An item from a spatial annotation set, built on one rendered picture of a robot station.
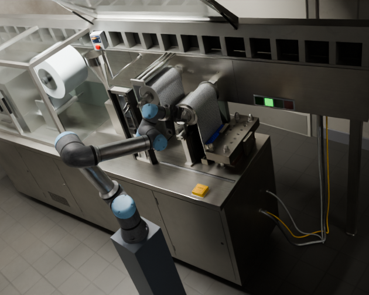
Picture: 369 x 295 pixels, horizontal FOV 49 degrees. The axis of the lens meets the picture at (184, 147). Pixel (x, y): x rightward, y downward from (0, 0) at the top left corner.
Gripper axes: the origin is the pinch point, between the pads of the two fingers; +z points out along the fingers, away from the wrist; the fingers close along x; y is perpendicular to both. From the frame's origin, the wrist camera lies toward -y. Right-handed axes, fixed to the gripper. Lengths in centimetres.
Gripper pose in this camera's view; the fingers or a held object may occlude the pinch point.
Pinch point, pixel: (185, 121)
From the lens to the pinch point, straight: 227.8
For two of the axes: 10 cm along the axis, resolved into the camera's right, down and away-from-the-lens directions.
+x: -8.1, -1.9, 5.5
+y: 1.8, -9.8, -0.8
